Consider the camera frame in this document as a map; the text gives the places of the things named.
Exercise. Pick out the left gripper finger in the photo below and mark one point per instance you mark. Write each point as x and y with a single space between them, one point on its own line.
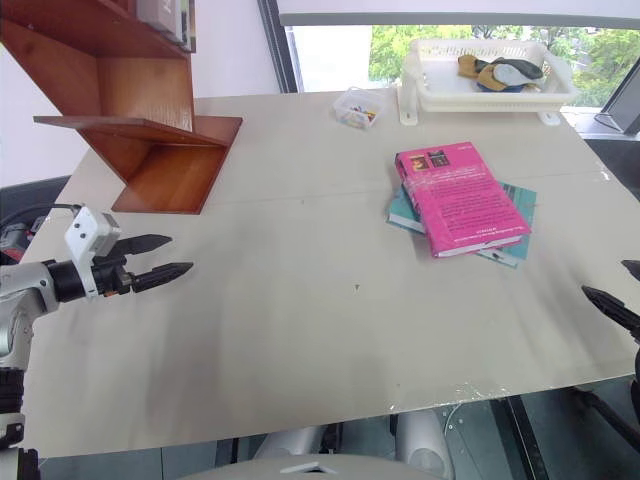
145 243
162 274

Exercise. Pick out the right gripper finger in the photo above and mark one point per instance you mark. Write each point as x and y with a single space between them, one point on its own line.
612 304
634 268

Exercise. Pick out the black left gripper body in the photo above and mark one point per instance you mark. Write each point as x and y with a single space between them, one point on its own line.
116 280

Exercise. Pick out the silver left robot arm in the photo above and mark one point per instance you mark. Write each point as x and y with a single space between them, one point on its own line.
20 285

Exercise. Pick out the teal hardcover book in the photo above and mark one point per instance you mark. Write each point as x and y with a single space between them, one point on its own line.
520 200

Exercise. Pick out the brown wooden bookshelf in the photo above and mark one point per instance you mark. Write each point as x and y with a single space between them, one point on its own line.
145 95

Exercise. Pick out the pink hardcover book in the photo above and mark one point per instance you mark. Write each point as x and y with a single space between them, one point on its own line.
462 200

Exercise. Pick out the red black device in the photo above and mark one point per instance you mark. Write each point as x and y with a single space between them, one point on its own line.
15 240

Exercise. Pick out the dark tablet on stand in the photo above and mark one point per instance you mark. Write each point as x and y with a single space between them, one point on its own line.
625 102

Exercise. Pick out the grey rounded robot body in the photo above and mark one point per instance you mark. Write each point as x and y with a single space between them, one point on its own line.
320 450

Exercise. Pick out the small clear plastic box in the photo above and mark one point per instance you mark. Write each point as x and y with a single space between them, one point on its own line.
359 110

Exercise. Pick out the mustard yellow cloth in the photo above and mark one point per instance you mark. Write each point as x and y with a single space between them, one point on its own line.
470 67

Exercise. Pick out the white plastic basket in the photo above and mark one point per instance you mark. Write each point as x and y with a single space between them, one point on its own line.
440 75

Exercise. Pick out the white basket rack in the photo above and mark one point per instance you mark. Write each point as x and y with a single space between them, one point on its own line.
407 95

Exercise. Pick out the white roller blind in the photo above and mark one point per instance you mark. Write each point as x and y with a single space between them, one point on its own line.
450 12

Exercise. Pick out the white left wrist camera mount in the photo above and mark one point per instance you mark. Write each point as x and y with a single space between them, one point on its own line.
87 235

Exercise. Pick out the black table frame bar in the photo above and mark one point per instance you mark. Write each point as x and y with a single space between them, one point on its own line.
525 440

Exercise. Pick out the black window frame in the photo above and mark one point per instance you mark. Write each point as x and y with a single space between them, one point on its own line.
280 45

